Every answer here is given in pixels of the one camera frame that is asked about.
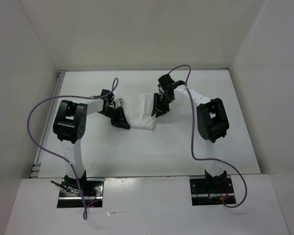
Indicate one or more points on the white pleated skirt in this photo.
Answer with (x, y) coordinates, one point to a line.
(137, 109)

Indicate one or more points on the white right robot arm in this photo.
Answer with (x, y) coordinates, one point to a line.
(208, 117)

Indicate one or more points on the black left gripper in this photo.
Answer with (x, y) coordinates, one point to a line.
(120, 121)

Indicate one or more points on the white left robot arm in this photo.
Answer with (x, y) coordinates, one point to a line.
(70, 125)

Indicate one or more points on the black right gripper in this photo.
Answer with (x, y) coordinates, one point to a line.
(158, 108)

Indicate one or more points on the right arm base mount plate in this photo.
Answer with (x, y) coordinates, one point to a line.
(202, 195)

